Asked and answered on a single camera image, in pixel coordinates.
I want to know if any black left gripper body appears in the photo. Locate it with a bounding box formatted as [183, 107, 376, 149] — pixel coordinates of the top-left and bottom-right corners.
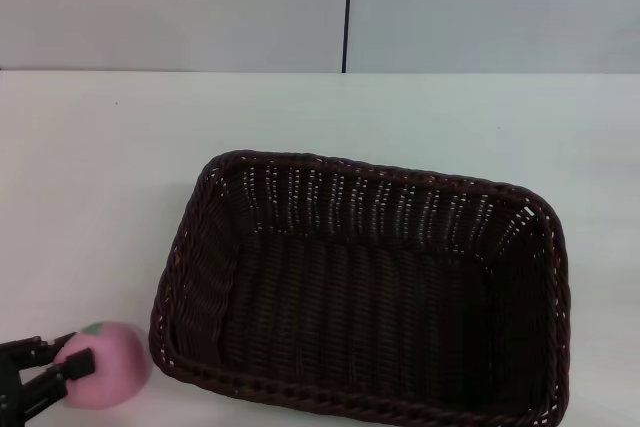
[0, 346, 25, 427]

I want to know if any pink toy peach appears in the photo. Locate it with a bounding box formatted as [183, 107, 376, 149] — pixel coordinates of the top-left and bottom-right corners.
[52, 319, 154, 409]

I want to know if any dark brown woven rectangular basket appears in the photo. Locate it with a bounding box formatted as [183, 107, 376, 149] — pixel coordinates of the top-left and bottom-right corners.
[148, 148, 572, 427]

